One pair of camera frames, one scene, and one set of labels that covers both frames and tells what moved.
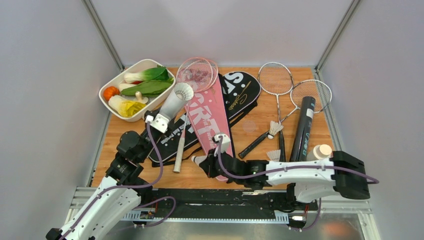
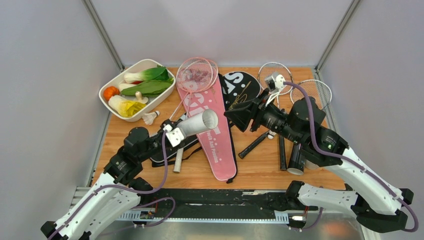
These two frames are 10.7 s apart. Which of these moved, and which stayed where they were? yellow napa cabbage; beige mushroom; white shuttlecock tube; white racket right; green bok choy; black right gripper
Moved: black right gripper; white shuttlecock tube
Stayed: yellow napa cabbage; green bok choy; white racket right; beige mushroom
